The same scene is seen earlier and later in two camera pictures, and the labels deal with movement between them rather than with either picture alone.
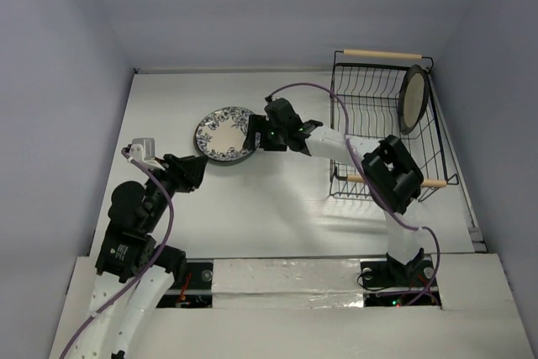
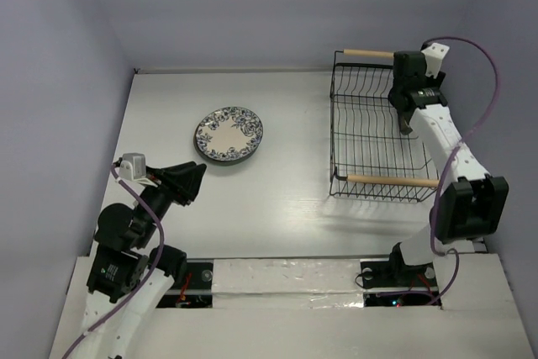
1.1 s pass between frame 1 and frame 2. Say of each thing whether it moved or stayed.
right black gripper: moved
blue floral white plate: stayed
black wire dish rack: stayed
